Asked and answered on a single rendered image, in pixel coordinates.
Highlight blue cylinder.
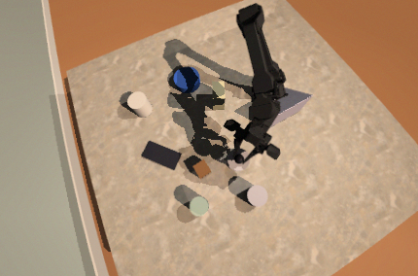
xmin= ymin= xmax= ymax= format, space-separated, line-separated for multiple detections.
xmin=174 ymin=66 xmax=200 ymax=93

